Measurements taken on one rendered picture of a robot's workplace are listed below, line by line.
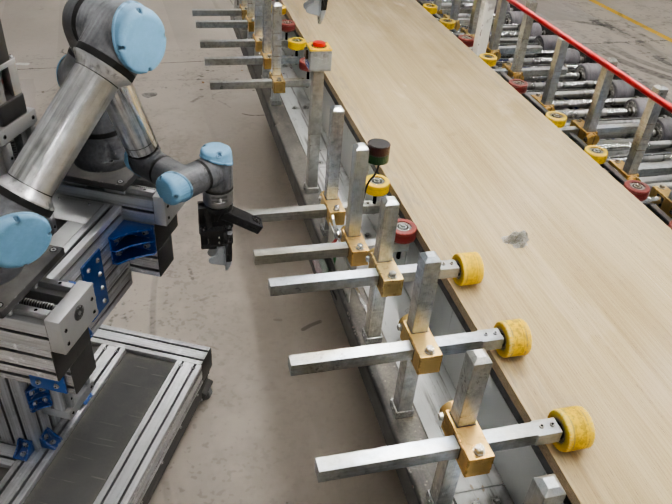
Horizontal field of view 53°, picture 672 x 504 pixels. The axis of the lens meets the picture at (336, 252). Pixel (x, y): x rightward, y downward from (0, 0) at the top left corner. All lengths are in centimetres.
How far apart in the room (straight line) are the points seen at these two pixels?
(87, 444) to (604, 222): 168
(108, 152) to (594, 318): 127
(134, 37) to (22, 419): 124
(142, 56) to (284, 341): 170
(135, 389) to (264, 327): 70
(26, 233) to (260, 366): 154
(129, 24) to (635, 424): 123
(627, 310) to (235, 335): 160
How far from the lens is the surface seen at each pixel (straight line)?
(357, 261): 182
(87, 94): 130
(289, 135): 274
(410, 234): 183
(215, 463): 239
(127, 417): 228
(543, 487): 104
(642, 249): 203
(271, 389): 259
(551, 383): 151
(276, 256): 179
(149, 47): 132
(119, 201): 185
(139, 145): 159
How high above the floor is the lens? 193
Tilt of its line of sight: 36 degrees down
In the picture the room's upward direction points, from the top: 5 degrees clockwise
